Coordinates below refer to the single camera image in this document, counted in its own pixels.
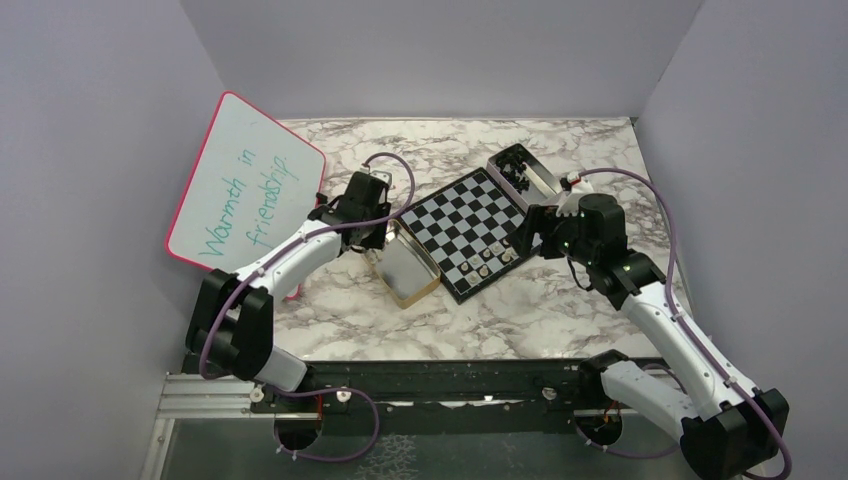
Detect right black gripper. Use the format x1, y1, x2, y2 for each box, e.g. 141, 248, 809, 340
506, 203, 598, 267

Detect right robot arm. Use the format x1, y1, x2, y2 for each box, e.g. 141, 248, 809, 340
508, 193, 789, 479

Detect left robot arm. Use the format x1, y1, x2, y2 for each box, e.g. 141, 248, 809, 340
185, 169, 392, 411

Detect pile of black pieces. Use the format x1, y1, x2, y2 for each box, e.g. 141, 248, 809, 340
493, 144, 538, 193

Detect black white chess board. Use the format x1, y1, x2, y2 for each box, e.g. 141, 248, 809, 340
400, 168, 533, 304

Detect white board pink rim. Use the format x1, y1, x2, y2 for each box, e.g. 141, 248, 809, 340
165, 91, 327, 272

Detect silver white tin tray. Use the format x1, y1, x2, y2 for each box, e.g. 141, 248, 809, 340
485, 144, 562, 212

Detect gold tin tray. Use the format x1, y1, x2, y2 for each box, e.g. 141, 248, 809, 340
364, 219, 441, 309

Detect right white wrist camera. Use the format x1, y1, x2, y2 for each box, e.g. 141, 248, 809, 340
556, 172, 595, 217

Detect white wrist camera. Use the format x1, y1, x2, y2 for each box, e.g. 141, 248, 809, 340
369, 170, 393, 192
556, 172, 595, 217

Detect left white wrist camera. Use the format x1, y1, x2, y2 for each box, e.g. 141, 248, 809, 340
369, 170, 393, 192

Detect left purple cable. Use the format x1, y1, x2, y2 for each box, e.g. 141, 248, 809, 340
198, 152, 417, 464

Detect black metal base rail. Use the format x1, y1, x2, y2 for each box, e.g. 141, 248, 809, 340
155, 357, 747, 439

